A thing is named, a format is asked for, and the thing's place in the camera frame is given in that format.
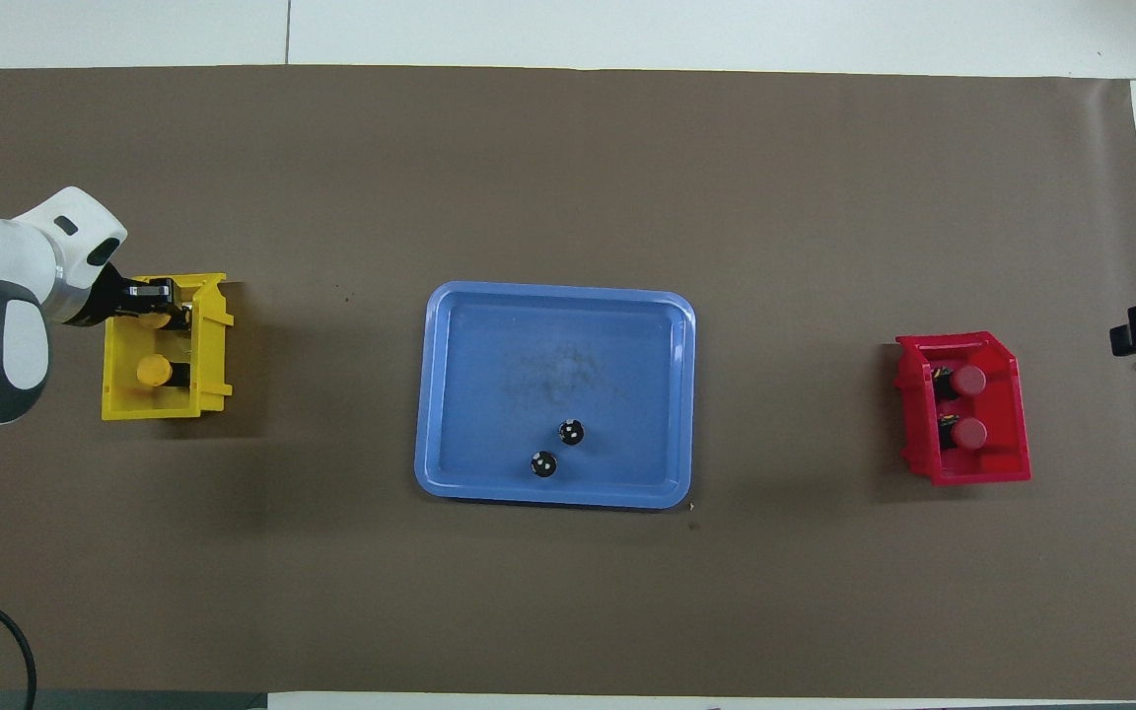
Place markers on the red plastic storage bin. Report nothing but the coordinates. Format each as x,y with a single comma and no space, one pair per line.
1002,414

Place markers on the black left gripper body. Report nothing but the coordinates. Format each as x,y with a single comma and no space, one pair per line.
106,301

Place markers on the small black cylinder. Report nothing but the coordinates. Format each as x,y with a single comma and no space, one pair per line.
571,432
543,463

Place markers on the red push button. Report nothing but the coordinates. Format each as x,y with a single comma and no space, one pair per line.
968,381
968,432

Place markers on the blue plastic tray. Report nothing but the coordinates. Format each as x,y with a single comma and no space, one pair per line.
489,394

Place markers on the yellow push button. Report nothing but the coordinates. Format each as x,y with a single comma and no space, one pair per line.
154,319
152,370

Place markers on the brown paper table mat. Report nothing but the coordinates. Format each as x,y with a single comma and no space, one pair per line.
568,177

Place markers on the yellow plastic storage bin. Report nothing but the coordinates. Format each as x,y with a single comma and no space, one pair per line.
124,390

